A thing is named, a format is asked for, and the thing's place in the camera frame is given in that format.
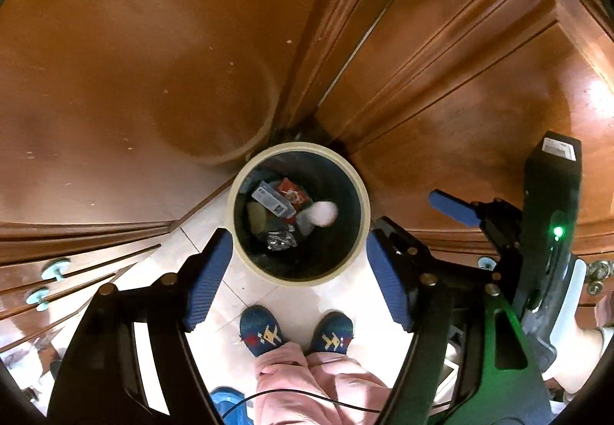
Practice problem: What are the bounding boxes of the blue patterned slipper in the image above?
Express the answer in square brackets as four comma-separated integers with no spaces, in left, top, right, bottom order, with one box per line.
[239,305,287,357]
[309,310,355,355]

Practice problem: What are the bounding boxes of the green round drawer knob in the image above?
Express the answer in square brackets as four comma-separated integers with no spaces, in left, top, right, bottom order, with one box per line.
[25,287,51,311]
[41,258,72,281]

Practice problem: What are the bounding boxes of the round cream-rimmed trash bin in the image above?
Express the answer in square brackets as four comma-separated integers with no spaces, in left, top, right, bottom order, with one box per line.
[225,142,371,284]

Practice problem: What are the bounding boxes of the grey box with barcode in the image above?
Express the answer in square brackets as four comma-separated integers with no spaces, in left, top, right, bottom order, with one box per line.
[249,181,295,218]

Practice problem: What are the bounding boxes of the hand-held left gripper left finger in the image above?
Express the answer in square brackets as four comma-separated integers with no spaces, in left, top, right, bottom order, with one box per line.
[45,227,236,425]

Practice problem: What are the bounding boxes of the wooden drawer cabinet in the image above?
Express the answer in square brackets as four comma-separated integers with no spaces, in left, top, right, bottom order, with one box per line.
[0,221,183,359]

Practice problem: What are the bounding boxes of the wooden cabinet door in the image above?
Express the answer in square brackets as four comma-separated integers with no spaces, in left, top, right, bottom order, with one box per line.
[0,0,385,234]
[314,0,614,258]

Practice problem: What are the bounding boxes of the black cable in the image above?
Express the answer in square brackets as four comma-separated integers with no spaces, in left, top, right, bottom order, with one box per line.
[218,390,454,421]

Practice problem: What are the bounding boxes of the brown loofah sponge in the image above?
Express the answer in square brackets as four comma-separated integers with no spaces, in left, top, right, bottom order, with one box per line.
[247,203,269,234]

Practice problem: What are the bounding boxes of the person's pink pants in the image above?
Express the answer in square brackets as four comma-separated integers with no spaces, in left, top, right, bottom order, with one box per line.
[253,341,399,425]

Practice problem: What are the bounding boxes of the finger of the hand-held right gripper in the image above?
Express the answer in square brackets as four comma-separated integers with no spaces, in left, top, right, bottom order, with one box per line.
[374,216,507,284]
[428,189,523,238]

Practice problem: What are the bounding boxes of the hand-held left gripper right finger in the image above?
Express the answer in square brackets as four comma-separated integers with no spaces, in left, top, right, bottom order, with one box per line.
[366,230,552,425]

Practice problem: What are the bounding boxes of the red snack packet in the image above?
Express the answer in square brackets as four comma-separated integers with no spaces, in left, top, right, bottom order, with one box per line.
[276,178,312,212]

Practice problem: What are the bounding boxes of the person's right hand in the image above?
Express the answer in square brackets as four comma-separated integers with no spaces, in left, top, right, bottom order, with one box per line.
[546,326,604,394]

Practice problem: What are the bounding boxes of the blue plastic object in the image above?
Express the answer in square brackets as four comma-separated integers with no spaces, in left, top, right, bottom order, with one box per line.
[211,387,255,425]

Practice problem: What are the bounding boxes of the silver foil wrapper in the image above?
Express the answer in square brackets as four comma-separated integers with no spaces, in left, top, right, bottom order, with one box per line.
[265,228,299,252]

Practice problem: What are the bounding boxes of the clear plastic bag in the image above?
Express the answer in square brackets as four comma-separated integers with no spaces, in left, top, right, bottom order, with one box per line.
[295,209,317,236]

